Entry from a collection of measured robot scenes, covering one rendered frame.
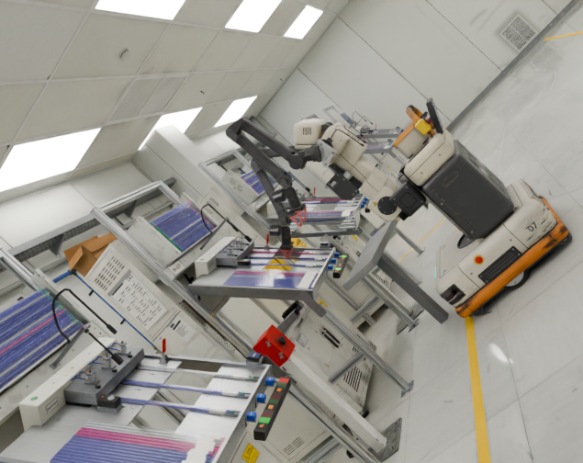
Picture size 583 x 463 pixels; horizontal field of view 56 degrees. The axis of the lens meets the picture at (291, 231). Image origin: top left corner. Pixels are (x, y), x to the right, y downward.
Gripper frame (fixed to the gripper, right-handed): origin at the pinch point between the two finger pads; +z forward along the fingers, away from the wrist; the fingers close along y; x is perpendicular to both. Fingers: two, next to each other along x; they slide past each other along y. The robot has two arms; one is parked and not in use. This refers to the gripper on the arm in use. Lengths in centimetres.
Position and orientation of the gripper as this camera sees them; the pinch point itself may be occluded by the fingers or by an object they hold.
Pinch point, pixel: (287, 257)
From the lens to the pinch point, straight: 338.5
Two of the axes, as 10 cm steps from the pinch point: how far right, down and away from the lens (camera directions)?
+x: 9.7, 0.1, -2.6
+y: -2.5, 3.0, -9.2
